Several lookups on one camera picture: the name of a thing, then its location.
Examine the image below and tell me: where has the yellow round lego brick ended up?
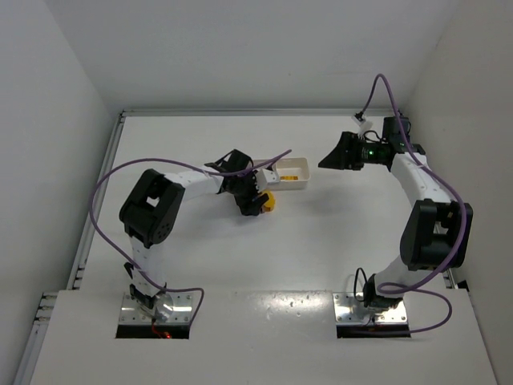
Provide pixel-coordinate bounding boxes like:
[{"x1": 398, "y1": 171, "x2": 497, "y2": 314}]
[{"x1": 261, "y1": 190, "x2": 276, "y2": 213}]

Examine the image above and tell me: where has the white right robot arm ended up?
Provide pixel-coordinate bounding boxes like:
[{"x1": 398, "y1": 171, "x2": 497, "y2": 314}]
[{"x1": 318, "y1": 113, "x2": 473, "y2": 309}]

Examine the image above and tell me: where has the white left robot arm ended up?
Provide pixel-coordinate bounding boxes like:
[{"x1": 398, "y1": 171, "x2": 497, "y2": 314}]
[{"x1": 119, "y1": 150, "x2": 280, "y2": 311}]

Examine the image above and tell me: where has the white divided sorting tray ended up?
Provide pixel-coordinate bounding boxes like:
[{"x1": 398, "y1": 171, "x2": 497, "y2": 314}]
[{"x1": 254, "y1": 157, "x2": 310, "y2": 191}]

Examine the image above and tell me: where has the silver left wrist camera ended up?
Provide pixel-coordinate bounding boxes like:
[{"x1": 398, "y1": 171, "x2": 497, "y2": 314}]
[{"x1": 255, "y1": 168, "x2": 281, "y2": 191}]

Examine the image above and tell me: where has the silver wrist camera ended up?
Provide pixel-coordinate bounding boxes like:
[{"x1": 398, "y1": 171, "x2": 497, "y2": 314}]
[
  {"x1": 352, "y1": 112, "x2": 373, "y2": 139},
  {"x1": 255, "y1": 168, "x2": 281, "y2": 191}
]

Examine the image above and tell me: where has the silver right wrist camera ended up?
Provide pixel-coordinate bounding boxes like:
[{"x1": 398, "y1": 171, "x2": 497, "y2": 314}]
[{"x1": 352, "y1": 112, "x2": 373, "y2": 139}]

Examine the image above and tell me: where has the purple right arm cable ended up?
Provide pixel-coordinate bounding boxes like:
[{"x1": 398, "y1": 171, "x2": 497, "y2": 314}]
[{"x1": 362, "y1": 74, "x2": 474, "y2": 334}]

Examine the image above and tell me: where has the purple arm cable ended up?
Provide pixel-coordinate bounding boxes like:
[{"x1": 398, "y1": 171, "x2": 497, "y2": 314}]
[
  {"x1": 87, "y1": 149, "x2": 293, "y2": 328},
  {"x1": 362, "y1": 74, "x2": 474, "y2": 334}
]

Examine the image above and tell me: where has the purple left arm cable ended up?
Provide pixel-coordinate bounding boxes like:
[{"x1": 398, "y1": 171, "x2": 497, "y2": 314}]
[{"x1": 87, "y1": 149, "x2": 293, "y2": 328}]

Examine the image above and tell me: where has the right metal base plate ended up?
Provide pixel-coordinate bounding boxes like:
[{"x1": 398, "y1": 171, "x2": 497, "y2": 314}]
[{"x1": 333, "y1": 292, "x2": 408, "y2": 326}]

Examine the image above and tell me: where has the metal base plate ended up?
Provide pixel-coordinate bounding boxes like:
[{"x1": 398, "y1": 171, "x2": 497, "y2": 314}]
[
  {"x1": 119, "y1": 293, "x2": 193, "y2": 326},
  {"x1": 333, "y1": 292, "x2": 408, "y2": 326}
]

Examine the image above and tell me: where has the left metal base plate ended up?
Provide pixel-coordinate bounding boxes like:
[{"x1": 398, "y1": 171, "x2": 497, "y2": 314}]
[{"x1": 119, "y1": 293, "x2": 193, "y2": 326}]

